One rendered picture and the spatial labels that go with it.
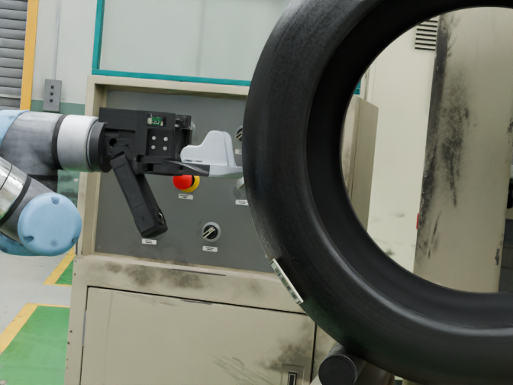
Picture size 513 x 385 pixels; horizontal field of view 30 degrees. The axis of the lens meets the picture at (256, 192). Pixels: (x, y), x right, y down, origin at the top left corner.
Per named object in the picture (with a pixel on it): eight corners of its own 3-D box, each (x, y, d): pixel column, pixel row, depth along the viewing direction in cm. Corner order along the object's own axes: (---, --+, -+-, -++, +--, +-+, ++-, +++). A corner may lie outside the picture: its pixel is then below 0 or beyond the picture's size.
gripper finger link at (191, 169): (207, 164, 120) (140, 158, 122) (205, 176, 120) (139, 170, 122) (217, 164, 124) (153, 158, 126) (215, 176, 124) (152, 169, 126)
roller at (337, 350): (382, 342, 146) (353, 337, 147) (386, 313, 145) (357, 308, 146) (352, 397, 112) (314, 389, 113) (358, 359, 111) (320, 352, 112)
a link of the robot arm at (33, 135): (6, 169, 135) (11, 108, 135) (78, 176, 133) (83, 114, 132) (-23, 169, 128) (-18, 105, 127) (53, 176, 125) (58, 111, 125)
